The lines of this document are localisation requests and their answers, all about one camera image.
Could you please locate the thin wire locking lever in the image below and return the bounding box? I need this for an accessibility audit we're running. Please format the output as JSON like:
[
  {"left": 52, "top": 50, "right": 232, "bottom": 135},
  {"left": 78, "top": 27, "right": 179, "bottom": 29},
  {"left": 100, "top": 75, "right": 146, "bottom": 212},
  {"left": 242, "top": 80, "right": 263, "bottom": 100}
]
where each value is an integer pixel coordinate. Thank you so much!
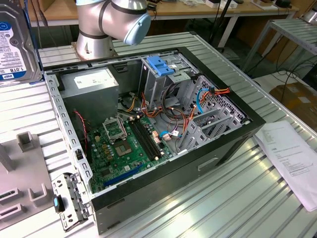
[{"left": 120, "top": 116, "right": 129, "bottom": 143}]

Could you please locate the orange yellow wire bundle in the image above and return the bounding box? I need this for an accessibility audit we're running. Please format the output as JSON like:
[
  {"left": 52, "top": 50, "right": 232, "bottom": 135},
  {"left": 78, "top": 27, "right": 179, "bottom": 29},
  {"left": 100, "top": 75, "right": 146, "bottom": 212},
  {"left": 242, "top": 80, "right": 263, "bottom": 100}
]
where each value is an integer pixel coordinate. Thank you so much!
[{"left": 118, "top": 91, "right": 165, "bottom": 121}]

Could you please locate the black open PC case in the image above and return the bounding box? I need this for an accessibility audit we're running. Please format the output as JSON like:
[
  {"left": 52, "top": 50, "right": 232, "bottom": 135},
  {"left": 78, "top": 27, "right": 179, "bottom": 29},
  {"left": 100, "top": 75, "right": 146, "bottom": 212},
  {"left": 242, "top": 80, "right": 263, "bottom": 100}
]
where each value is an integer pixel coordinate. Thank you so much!
[{"left": 41, "top": 46, "right": 267, "bottom": 236}]

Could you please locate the blue data wire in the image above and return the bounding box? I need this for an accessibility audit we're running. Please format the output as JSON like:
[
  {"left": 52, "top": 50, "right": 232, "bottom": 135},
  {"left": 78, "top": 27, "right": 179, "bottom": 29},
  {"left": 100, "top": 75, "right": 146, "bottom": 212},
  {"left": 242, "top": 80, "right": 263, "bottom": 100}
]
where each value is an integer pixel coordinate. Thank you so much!
[{"left": 159, "top": 85, "right": 214, "bottom": 142}]

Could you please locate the orange red power wire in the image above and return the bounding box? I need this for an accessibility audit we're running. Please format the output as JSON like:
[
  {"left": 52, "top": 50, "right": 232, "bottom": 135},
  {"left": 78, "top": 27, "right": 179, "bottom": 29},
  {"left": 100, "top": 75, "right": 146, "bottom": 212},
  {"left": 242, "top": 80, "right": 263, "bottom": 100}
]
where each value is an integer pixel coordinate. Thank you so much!
[{"left": 184, "top": 85, "right": 231, "bottom": 129}]

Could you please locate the brown cardboard box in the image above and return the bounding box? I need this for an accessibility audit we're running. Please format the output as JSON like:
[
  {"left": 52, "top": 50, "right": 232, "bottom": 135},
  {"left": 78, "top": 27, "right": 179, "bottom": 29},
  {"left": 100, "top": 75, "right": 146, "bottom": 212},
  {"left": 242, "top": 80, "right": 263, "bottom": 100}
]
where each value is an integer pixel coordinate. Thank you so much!
[{"left": 269, "top": 83, "right": 317, "bottom": 133}]

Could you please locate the blue expansion slot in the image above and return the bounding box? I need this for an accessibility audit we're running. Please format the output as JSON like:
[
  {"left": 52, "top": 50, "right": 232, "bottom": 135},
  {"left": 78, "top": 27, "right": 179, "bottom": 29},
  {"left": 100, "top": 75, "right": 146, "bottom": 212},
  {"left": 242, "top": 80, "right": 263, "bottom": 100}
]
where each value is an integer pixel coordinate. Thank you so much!
[{"left": 103, "top": 163, "right": 143, "bottom": 187}]

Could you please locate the metal socket cover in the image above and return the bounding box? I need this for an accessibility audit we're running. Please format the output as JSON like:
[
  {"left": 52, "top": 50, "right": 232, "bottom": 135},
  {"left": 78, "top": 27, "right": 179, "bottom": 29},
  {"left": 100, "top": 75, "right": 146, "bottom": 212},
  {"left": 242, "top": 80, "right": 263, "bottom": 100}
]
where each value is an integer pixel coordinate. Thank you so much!
[{"left": 103, "top": 116, "right": 128, "bottom": 143}]

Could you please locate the blue plastic drive latch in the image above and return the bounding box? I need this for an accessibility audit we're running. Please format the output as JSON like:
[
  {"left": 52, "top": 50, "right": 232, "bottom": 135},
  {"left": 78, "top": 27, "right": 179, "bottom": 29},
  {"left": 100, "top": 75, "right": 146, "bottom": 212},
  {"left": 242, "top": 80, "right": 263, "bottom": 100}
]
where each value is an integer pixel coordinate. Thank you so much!
[{"left": 146, "top": 56, "right": 176, "bottom": 77}]

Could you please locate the grey power supply unit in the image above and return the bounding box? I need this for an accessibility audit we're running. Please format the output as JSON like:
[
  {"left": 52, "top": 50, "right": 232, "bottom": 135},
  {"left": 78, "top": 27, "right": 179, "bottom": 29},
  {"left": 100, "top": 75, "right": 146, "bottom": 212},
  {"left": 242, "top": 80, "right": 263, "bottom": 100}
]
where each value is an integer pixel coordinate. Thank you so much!
[{"left": 59, "top": 67, "right": 120, "bottom": 128}]

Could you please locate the green motherboard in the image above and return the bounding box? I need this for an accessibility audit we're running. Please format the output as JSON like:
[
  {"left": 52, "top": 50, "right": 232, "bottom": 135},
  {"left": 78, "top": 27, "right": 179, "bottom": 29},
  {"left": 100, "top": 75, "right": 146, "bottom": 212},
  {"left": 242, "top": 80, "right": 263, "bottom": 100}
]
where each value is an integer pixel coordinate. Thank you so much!
[{"left": 88, "top": 115, "right": 174, "bottom": 193}]

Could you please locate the grey parts rack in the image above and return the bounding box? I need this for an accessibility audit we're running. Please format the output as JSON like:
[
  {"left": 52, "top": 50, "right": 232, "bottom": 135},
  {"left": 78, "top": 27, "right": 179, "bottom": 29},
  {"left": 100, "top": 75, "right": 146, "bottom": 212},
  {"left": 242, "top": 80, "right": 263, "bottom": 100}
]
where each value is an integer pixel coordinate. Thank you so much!
[{"left": 0, "top": 132, "right": 55, "bottom": 225}]

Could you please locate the metal expansion card bracket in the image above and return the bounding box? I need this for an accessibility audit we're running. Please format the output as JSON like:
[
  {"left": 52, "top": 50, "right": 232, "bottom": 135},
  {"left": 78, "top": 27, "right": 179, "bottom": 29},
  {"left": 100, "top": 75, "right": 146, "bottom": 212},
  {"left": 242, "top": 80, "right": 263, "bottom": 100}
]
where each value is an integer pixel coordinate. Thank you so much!
[{"left": 51, "top": 173, "right": 94, "bottom": 233}]

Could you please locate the grey optical drive cage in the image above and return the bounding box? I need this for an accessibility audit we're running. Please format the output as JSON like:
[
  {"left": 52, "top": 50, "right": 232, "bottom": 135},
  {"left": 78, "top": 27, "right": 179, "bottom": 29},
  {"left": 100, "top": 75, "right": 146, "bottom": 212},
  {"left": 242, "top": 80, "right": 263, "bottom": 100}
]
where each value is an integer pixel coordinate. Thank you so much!
[{"left": 138, "top": 49, "right": 199, "bottom": 112}]

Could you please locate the hard disk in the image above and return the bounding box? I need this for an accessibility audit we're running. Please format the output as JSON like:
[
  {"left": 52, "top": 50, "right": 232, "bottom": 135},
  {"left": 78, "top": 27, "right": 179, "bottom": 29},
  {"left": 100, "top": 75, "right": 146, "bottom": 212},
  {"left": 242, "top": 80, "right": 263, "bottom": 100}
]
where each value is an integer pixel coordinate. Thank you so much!
[{"left": 0, "top": 4, "right": 44, "bottom": 84}]

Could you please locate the white printed paper sheet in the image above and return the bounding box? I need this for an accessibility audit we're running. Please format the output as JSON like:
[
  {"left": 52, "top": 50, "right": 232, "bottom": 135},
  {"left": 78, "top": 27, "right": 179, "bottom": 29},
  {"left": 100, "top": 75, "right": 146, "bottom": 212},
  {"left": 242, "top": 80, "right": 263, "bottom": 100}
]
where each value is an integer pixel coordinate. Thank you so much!
[{"left": 254, "top": 120, "right": 317, "bottom": 213}]

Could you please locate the grey perforated disk bay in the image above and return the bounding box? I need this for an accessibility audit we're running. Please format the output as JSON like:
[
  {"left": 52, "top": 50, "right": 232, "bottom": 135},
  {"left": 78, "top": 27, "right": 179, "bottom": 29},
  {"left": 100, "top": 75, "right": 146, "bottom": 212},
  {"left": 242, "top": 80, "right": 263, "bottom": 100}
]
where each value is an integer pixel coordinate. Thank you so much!
[{"left": 177, "top": 75, "right": 251, "bottom": 154}]

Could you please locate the red black twisted wire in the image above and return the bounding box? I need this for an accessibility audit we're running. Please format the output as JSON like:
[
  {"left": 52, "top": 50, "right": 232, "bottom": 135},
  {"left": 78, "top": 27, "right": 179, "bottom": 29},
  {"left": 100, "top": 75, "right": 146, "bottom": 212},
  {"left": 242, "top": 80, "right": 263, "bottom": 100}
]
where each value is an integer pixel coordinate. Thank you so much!
[{"left": 73, "top": 111, "right": 88, "bottom": 151}]

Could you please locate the CPU socket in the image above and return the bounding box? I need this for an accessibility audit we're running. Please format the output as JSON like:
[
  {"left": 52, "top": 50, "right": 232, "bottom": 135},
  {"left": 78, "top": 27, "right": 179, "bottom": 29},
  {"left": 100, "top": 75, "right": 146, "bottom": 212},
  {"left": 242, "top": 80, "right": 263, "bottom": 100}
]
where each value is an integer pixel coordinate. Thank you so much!
[{"left": 112, "top": 140, "right": 136, "bottom": 158}]

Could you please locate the black RAM slot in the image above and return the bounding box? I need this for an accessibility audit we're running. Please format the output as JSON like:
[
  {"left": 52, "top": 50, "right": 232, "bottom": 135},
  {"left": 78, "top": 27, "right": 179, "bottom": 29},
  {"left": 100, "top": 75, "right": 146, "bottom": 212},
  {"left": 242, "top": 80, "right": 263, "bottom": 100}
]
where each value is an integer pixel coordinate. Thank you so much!
[
  {"left": 128, "top": 119, "right": 155, "bottom": 161},
  {"left": 135, "top": 118, "right": 161, "bottom": 159},
  {"left": 131, "top": 119, "right": 158, "bottom": 161},
  {"left": 138, "top": 117, "right": 164, "bottom": 157}
]

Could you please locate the grey slatted side table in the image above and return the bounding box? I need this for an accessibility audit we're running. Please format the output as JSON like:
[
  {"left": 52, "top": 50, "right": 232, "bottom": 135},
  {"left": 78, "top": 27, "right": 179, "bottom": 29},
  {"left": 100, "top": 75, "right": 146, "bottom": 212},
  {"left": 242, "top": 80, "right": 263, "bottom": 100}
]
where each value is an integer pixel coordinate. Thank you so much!
[{"left": 247, "top": 18, "right": 317, "bottom": 72}]

